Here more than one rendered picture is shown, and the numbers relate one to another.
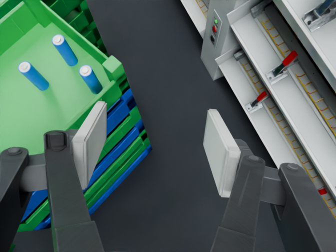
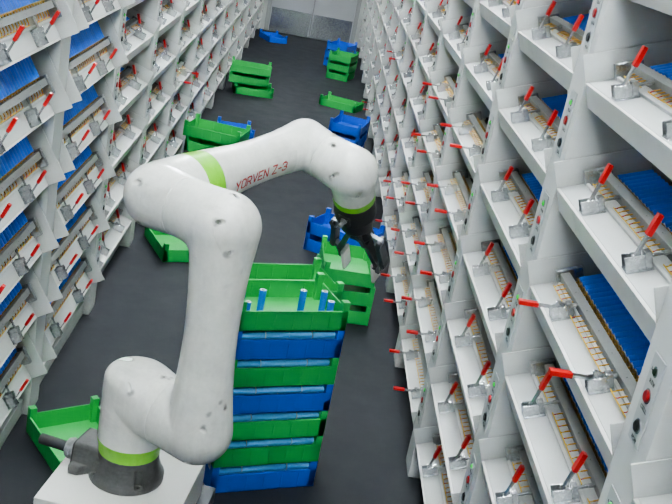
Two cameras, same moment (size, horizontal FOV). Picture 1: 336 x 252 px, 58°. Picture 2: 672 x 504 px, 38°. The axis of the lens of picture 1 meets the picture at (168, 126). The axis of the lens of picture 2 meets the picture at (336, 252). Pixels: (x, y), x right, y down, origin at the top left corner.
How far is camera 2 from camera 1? 220 cm
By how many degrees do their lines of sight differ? 55
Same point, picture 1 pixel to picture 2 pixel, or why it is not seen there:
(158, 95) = (345, 460)
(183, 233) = not seen: outside the picture
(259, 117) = (430, 481)
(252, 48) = (438, 396)
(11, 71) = (286, 302)
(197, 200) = not seen: outside the picture
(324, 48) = (458, 352)
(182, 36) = (397, 440)
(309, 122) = (453, 434)
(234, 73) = (426, 452)
